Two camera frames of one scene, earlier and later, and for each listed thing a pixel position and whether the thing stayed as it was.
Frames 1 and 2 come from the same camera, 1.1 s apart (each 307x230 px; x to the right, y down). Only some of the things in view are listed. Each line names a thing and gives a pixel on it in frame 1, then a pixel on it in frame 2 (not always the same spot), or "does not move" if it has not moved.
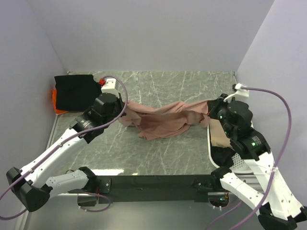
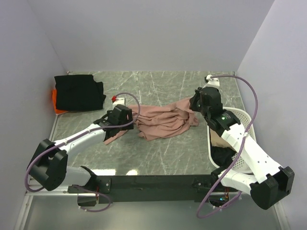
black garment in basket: x=222 y=156 does not move
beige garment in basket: x=218 y=136 does not move
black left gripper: x=120 y=103 → x=129 y=117
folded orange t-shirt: x=54 y=101 does not move
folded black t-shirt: x=76 y=92 does not move
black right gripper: x=213 y=105 → x=193 y=100
